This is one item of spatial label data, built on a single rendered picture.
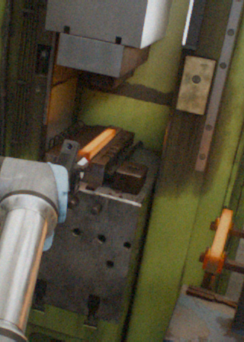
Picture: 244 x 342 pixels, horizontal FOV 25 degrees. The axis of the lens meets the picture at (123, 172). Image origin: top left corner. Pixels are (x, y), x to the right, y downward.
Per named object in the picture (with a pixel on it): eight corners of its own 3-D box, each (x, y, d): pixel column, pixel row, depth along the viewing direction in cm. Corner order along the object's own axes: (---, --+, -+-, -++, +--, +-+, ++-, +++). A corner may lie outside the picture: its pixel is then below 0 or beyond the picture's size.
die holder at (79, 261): (118, 324, 184) (141, 204, 168) (13, 294, 190) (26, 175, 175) (151, 251, 235) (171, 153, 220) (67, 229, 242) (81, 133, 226)
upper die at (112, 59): (119, 78, 164) (124, 45, 160) (56, 64, 167) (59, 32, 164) (147, 60, 202) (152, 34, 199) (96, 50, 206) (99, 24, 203)
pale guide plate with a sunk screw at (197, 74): (203, 115, 173) (215, 61, 167) (175, 109, 175) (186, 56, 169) (203, 114, 175) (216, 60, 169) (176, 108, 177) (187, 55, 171)
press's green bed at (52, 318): (97, 431, 201) (117, 324, 184) (2, 400, 207) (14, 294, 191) (132, 341, 252) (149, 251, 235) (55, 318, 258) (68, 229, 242)
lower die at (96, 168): (101, 186, 176) (105, 162, 173) (43, 172, 180) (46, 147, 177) (131, 151, 215) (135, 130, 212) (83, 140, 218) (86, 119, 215)
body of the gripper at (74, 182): (57, 183, 168) (42, 196, 157) (60, 156, 165) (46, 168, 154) (81, 188, 167) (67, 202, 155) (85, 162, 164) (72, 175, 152)
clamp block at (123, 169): (137, 195, 174) (141, 176, 172) (112, 189, 176) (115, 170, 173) (146, 183, 185) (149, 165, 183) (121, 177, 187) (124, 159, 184)
